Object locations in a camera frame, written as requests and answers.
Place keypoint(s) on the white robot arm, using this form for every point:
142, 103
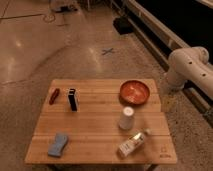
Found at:
190, 64

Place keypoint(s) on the blue sponge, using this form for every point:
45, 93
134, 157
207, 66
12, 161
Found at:
56, 148

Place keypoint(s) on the black eraser block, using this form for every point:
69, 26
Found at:
73, 100

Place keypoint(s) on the clear plastic bottle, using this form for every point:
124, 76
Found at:
134, 142

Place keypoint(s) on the orange bowl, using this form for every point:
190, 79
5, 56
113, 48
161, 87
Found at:
134, 92

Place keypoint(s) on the wooden folding table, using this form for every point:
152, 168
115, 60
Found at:
93, 132

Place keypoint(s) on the black floor mat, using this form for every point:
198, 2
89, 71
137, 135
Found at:
122, 25

